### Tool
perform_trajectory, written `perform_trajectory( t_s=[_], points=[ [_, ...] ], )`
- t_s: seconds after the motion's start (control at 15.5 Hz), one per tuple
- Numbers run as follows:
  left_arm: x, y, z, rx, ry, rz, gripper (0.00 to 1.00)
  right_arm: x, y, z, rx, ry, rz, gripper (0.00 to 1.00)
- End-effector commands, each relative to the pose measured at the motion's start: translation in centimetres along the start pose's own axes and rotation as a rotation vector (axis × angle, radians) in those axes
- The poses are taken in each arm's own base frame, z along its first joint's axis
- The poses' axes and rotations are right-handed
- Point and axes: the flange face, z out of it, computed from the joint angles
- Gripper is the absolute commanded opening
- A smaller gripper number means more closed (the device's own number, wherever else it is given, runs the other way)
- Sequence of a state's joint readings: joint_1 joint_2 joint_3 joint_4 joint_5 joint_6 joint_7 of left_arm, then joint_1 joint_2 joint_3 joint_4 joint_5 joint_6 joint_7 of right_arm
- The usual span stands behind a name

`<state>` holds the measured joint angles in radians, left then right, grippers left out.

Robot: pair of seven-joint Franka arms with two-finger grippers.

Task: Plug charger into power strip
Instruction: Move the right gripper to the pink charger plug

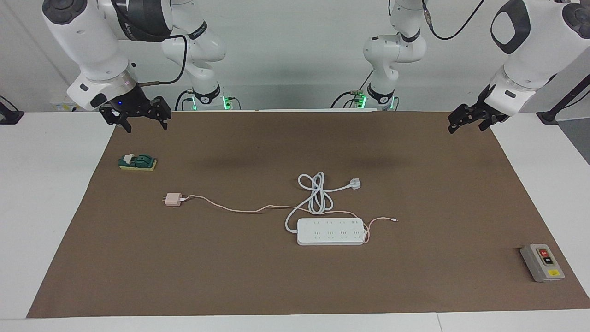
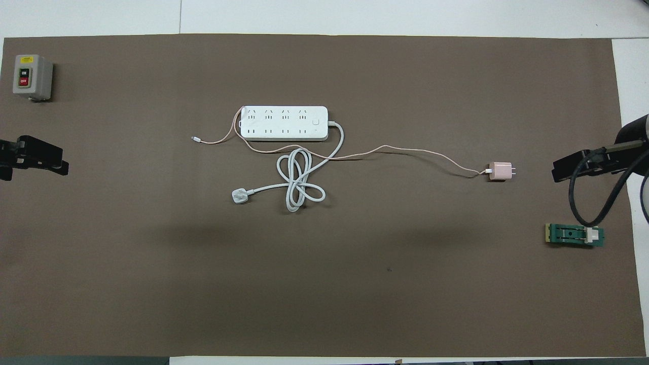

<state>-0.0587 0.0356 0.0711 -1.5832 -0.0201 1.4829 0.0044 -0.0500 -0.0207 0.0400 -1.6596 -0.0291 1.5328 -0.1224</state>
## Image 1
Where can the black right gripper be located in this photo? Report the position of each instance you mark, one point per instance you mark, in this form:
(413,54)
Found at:
(133,106)

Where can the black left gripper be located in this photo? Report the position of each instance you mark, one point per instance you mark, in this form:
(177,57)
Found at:
(488,108)

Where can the pink charger adapter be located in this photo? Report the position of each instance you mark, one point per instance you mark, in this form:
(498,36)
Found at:
(173,199)

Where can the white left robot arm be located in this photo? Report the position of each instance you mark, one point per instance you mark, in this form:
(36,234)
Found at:
(530,55)

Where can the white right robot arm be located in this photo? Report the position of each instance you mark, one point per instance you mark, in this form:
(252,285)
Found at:
(87,41)

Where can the white power strip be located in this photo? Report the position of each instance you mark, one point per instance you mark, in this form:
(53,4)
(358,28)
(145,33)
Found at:
(322,240)

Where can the white box with yellow label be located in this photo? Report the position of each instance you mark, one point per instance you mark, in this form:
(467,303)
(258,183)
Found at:
(64,107)

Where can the black table clamp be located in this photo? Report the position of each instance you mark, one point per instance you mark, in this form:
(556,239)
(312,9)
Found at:
(9,117)

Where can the brown table mat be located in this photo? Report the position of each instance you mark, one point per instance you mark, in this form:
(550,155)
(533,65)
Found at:
(230,276)

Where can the green knife switch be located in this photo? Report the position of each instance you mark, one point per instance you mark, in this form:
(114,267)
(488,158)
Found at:
(138,162)

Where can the grey on-off switch box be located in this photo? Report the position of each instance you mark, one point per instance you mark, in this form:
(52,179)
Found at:
(539,267)

